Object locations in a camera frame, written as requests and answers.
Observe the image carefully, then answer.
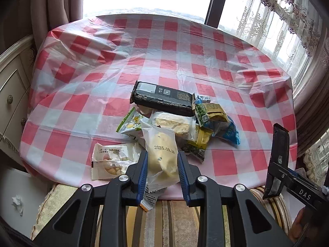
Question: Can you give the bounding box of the black snack bar package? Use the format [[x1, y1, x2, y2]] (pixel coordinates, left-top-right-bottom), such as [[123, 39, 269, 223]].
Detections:
[[130, 81, 195, 117]]

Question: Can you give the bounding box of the blue clear snack packet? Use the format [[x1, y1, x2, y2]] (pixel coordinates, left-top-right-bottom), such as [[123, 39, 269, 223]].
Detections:
[[205, 116, 240, 145]]

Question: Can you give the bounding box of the red white checkered tablecloth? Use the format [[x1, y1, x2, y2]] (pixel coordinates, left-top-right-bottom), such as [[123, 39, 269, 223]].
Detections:
[[20, 14, 297, 187]]

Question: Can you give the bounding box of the clear packet with pale cake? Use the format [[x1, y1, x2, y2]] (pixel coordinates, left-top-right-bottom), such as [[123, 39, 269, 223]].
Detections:
[[149, 111, 197, 141]]

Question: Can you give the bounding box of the small blue white candy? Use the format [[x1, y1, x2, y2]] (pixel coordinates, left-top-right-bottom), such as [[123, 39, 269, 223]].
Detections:
[[195, 95, 211, 104]]

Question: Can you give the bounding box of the white macadamia nut packet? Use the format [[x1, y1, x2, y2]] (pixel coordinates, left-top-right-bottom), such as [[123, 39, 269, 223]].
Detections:
[[91, 143, 143, 180]]

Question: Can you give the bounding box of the white lace curtain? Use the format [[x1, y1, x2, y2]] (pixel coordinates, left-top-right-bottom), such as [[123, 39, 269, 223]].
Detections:
[[218, 0, 325, 88]]

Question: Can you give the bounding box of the green white snack packet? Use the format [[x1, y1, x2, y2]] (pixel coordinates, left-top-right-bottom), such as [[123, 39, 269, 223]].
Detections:
[[116, 108, 144, 141]]

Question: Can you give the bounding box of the white pastry packet with date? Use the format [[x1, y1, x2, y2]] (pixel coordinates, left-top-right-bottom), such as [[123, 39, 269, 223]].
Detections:
[[140, 121, 180, 192]]

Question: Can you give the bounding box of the person's right hand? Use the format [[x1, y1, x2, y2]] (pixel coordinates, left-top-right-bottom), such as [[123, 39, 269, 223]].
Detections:
[[288, 207, 311, 243]]

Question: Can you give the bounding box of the white bin with tissue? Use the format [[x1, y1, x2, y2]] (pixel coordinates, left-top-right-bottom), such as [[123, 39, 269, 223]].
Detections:
[[1, 166, 52, 238]]

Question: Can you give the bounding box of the cream cabinet with drawers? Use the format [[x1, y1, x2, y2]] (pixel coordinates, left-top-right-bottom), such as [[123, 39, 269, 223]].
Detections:
[[0, 35, 37, 166]]

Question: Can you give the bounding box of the striped upholstered seat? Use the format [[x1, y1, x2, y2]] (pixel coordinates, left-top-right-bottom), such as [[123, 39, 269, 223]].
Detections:
[[30, 184, 292, 246]]

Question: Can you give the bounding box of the pink curtain left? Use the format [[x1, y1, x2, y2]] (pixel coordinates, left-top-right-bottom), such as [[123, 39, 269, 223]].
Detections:
[[30, 0, 83, 48]]

